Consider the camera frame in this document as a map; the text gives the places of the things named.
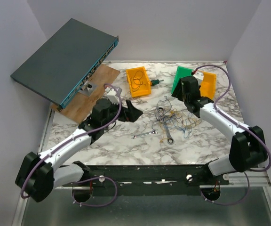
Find aluminium frame rail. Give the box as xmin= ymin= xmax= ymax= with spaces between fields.
xmin=228 ymin=171 xmax=271 ymax=187

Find green stubby screwdriver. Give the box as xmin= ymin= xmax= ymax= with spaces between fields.
xmin=150 ymin=79 xmax=163 ymax=87

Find coloured thin cables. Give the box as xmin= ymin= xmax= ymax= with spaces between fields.
xmin=152 ymin=96 xmax=203 ymax=143

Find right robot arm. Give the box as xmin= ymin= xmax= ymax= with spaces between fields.
xmin=172 ymin=76 xmax=268 ymax=185

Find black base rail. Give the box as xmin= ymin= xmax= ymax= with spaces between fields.
xmin=33 ymin=162 xmax=235 ymax=197

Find green plastic bin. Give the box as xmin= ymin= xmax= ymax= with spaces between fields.
xmin=171 ymin=66 xmax=192 ymax=93

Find large ratchet wrench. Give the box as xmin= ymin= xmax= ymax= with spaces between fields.
xmin=157 ymin=107 xmax=174 ymax=145

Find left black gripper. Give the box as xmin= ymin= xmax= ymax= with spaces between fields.
xmin=103 ymin=98 xmax=143 ymax=127

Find dark grey network switch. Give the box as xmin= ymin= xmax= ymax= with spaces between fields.
xmin=10 ymin=18 xmax=119 ymax=111

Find plywood board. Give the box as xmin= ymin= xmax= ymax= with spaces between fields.
xmin=59 ymin=64 xmax=120 ymax=123

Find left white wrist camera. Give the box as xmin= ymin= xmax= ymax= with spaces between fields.
xmin=105 ymin=87 xmax=122 ymax=104

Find dark cable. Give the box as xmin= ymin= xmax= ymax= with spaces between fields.
xmin=129 ymin=70 xmax=148 ymax=92

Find yellow plastic bin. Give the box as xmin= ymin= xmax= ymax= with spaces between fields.
xmin=200 ymin=71 xmax=216 ymax=99
xmin=126 ymin=66 xmax=151 ymax=98

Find metal bracket with knob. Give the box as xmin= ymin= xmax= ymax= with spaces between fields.
xmin=79 ymin=81 xmax=97 ymax=97

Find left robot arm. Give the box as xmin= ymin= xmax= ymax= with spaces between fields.
xmin=15 ymin=98 xmax=143 ymax=202

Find small combination wrench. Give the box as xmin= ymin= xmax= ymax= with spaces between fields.
xmin=131 ymin=129 xmax=158 ymax=139

